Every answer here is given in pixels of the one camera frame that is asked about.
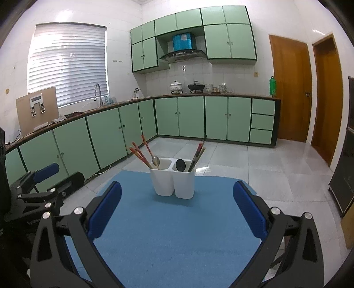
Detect black glass cabinet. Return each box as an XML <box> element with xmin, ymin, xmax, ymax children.
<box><xmin>328</xmin><ymin>76</ymin><xmax>354</xmax><ymax>218</ymax></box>

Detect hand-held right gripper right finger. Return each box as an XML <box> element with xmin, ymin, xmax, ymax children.
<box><xmin>233</xmin><ymin>181</ymin><xmax>324</xmax><ymax>288</ymax></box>

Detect brown wooden door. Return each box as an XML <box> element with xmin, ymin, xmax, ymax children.
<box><xmin>268</xmin><ymin>34</ymin><xmax>314</xmax><ymax>143</ymax></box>
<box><xmin>310</xmin><ymin>33</ymin><xmax>344</xmax><ymax>167</ymax></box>

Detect green lower kitchen cabinets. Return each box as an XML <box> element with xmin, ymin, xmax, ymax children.
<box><xmin>0</xmin><ymin>95</ymin><xmax>281</xmax><ymax>194</ymax></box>

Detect black range hood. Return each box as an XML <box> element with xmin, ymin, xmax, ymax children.
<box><xmin>159</xmin><ymin>49</ymin><xmax>208</xmax><ymax>63</ymax></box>

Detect chopsticks compartment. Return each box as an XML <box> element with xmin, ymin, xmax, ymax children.
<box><xmin>188</xmin><ymin>147</ymin><xmax>206</xmax><ymax>172</ymax></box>

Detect blue table mat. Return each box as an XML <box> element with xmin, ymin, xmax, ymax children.
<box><xmin>64</xmin><ymin>169</ymin><xmax>263</xmax><ymax>288</ymax></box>

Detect row of glass jars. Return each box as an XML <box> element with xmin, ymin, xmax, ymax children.
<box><xmin>205</xmin><ymin>83</ymin><xmax>234</xmax><ymax>94</ymax></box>

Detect white cable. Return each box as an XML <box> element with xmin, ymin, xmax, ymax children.
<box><xmin>90</xmin><ymin>163</ymin><xmax>112</xmax><ymax>175</ymax></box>

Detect green kitchen cabinets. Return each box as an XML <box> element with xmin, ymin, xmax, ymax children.
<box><xmin>130</xmin><ymin>6</ymin><xmax>258</xmax><ymax>74</ymax></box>
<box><xmin>0</xmin><ymin>95</ymin><xmax>281</xmax><ymax>194</ymax></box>

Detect black wok with lid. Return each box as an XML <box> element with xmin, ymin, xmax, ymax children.
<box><xmin>187</xmin><ymin>80</ymin><xmax>207</xmax><ymax>93</ymax></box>

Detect white window blinds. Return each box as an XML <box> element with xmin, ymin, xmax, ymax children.
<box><xmin>27</xmin><ymin>23</ymin><xmax>109</xmax><ymax>108</ymax></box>

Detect blue appliance box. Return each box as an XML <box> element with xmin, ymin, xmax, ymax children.
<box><xmin>173</xmin><ymin>32</ymin><xmax>193</xmax><ymax>52</ymax></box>

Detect white plastic utensil cup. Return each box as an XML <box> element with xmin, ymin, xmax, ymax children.
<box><xmin>149</xmin><ymin>158</ymin><xmax>178</xmax><ymax>197</ymax></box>
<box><xmin>172</xmin><ymin>159</ymin><xmax>196</xmax><ymax>200</ymax></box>

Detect red patterned wooden chopstick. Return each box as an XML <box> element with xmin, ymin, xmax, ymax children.
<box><xmin>191</xmin><ymin>141</ymin><xmax>204</xmax><ymax>171</ymax></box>
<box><xmin>132</xmin><ymin>142</ymin><xmax>152</xmax><ymax>167</ymax></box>
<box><xmin>129</xmin><ymin>148</ymin><xmax>152</xmax><ymax>169</ymax></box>
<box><xmin>141</xmin><ymin>134</ymin><xmax>156</xmax><ymax>164</ymax></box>

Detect cardboard board with white device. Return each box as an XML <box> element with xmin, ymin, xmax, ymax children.
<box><xmin>16</xmin><ymin>86</ymin><xmax>60</xmax><ymax>137</ymax></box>

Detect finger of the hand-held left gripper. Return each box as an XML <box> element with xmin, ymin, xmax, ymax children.
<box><xmin>10</xmin><ymin>162</ymin><xmax>60</xmax><ymax>196</ymax></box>
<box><xmin>6</xmin><ymin>172</ymin><xmax>85</xmax><ymax>222</ymax></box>

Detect green upper kitchen cabinets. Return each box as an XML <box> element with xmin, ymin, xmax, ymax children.
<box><xmin>130</xmin><ymin>6</ymin><xmax>258</xmax><ymax>74</ymax></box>

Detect cardboard box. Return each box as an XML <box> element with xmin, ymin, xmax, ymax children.
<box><xmin>340</xmin><ymin>209</ymin><xmax>354</xmax><ymax>250</ymax></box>

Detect black chopstick with silver band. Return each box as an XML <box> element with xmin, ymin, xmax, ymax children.
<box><xmin>195</xmin><ymin>135</ymin><xmax>208</xmax><ymax>161</ymax></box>

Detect metal sink faucet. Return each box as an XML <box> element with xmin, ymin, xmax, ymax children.
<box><xmin>94</xmin><ymin>83</ymin><xmax>104</xmax><ymax>107</ymax></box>

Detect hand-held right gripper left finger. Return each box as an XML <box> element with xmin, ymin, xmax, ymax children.
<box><xmin>30</xmin><ymin>181</ymin><xmax>122</xmax><ymax>288</ymax></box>

